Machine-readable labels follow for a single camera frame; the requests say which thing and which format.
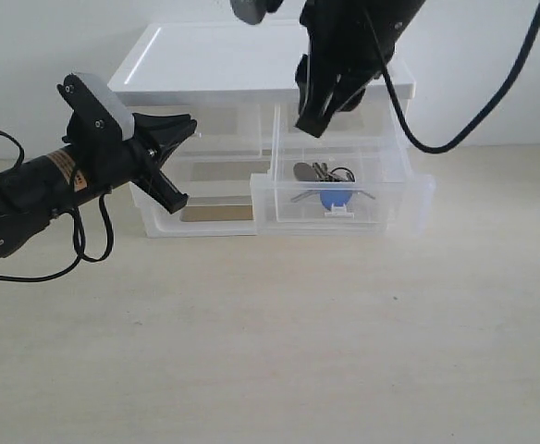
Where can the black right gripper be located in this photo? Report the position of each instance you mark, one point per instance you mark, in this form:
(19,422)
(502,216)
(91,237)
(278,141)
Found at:
(333,74)

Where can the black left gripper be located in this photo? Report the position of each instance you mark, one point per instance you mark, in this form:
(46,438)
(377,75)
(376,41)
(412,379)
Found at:
(138,160)

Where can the key bunch with blue tag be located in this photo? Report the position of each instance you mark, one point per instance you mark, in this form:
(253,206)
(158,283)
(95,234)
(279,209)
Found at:
(334,186)

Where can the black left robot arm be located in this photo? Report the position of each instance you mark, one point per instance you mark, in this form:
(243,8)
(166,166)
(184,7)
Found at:
(35,193)

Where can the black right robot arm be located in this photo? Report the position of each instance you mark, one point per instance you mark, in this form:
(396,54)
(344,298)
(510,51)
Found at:
(349,42)

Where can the white plastic drawer cabinet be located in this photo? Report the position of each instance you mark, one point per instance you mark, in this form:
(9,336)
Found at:
(206,64)

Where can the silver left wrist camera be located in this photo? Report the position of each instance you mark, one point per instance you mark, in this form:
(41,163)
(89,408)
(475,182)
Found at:
(98,115)

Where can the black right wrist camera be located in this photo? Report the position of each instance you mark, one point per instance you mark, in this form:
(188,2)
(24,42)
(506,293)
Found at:
(253,12)

